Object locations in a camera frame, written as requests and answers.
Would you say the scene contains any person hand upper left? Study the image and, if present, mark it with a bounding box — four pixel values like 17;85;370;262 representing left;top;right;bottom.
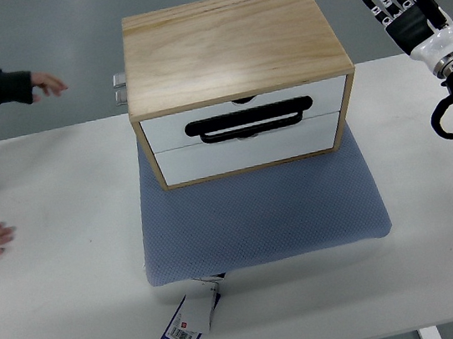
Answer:
30;72;68;103

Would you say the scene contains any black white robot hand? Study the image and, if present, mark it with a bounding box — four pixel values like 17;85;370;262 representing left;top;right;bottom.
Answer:
362;0;453;79

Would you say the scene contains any white drawer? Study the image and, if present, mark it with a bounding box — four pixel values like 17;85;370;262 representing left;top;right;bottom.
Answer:
141;76;346;153
155;113;339;186

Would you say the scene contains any black drawer handle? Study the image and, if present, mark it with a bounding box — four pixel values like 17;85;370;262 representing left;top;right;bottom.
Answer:
185;96;313;144

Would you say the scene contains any wooden drawer cabinet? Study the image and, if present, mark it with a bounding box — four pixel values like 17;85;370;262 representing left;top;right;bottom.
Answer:
121;0;355;190

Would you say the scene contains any metal clamp upper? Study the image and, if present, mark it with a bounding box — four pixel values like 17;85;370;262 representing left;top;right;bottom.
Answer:
112;72;126;89

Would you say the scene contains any metal clamp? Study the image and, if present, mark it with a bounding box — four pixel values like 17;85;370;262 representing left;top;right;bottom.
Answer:
115;88;128;106
112;72;126;89

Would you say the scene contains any metal clamp lower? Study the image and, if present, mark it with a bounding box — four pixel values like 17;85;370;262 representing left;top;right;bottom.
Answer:
115;88;128;106

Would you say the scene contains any blue textured mat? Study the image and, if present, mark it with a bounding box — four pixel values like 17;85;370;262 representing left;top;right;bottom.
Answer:
138;130;392;286

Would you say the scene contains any white blue product tag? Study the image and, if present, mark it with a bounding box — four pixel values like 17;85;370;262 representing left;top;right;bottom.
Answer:
160;273;226;339

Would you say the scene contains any white table leg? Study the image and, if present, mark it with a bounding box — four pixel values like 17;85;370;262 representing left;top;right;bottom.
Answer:
417;326;443;339

